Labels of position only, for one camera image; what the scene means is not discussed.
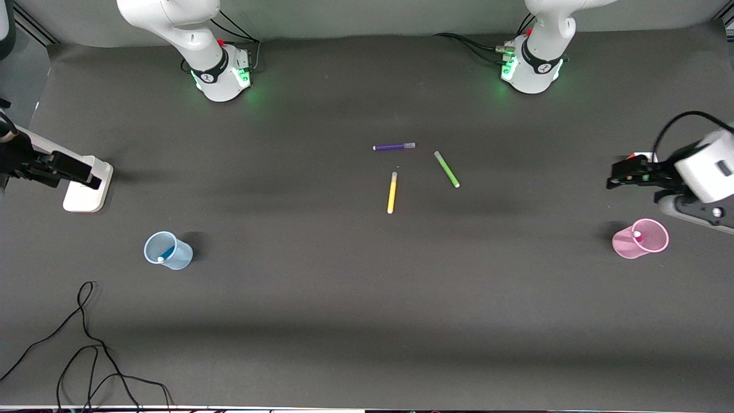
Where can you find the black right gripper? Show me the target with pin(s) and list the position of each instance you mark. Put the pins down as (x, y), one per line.
(17, 156)

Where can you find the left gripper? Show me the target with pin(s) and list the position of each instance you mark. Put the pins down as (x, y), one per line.
(664, 171)

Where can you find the pink marker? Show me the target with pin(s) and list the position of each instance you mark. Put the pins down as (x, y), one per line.
(638, 235)

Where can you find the blue marker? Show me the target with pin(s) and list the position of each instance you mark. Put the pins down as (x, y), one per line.
(166, 253)

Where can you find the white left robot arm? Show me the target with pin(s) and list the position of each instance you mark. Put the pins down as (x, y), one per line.
(539, 57)

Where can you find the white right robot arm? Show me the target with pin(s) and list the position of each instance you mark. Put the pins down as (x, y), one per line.
(189, 34)

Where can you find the colourful puzzle cube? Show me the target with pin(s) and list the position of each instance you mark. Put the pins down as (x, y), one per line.
(643, 155)

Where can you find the translucent pink plastic cup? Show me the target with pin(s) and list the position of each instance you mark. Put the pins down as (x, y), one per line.
(639, 240)

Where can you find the translucent blue plastic cup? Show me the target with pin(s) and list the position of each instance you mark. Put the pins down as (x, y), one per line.
(169, 252)

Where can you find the green marker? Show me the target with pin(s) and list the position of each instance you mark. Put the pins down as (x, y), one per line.
(446, 169)

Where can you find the yellow marker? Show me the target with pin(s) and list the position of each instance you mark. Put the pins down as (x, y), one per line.
(392, 193)

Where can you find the purple marker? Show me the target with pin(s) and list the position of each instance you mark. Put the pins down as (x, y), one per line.
(393, 147)

